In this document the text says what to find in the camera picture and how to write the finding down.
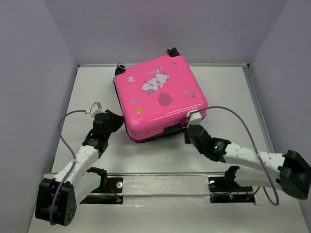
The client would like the pink hard-shell suitcase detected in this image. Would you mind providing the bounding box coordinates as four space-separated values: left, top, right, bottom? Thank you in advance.
113 48 208 143

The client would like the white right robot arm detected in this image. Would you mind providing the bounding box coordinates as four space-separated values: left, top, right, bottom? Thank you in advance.
185 125 311 200

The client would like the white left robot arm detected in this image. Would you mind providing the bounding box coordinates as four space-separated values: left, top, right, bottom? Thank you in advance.
35 110 124 226

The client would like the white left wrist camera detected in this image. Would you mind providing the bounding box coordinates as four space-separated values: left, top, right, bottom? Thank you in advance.
89 102 103 118

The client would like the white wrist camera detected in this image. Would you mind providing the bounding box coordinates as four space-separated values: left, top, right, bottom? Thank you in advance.
89 102 103 118
187 110 202 128

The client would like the aluminium mounting rail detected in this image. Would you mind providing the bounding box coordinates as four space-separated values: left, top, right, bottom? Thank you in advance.
108 171 225 176

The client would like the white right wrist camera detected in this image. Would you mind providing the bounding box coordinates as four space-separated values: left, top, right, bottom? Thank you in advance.
187 110 202 128

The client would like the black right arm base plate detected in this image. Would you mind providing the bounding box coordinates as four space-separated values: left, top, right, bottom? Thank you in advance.
207 176 256 204

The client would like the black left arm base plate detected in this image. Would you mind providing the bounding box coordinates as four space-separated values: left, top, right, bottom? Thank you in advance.
80 177 123 204

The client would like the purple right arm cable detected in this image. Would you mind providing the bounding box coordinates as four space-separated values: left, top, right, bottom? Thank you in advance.
190 105 279 206

